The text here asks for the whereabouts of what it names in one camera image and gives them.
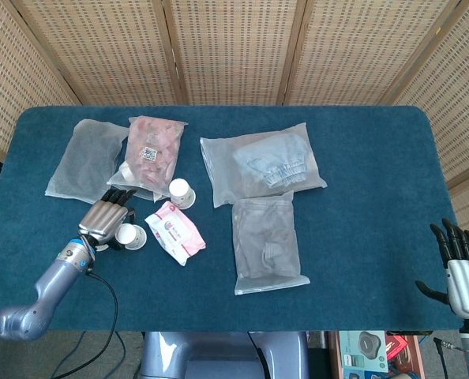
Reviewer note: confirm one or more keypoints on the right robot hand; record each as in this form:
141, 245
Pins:
465, 284

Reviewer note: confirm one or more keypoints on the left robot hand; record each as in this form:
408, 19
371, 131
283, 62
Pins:
102, 219

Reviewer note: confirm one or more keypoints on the white floral paper cup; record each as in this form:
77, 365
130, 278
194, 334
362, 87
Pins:
179, 189
130, 235

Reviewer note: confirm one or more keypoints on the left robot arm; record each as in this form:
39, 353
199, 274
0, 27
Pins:
49, 284

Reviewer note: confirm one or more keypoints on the flat frosted zip bag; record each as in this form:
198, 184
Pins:
84, 158

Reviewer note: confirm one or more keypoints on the pink wet wipes pack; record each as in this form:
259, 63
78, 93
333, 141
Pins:
175, 233

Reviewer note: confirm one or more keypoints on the red product box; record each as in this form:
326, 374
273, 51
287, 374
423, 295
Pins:
402, 351

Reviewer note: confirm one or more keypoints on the frosted bag with pink clothing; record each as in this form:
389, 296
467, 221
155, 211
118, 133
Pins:
155, 138

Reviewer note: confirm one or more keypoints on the teal product box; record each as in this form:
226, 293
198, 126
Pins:
365, 349

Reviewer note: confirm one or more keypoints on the blue fuzzy table cloth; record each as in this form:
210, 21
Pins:
376, 197

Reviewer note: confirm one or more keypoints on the frosted bag with dark clothing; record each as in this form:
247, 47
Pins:
266, 245

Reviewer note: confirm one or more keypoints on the woven rattan screen panel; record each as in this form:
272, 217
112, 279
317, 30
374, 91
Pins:
459, 110
108, 51
234, 51
368, 51
9, 79

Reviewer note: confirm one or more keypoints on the frosted bag with blue-grey clothing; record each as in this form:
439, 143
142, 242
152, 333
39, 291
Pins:
266, 158

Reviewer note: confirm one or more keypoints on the grey-blue robot torso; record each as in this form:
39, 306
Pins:
218, 355

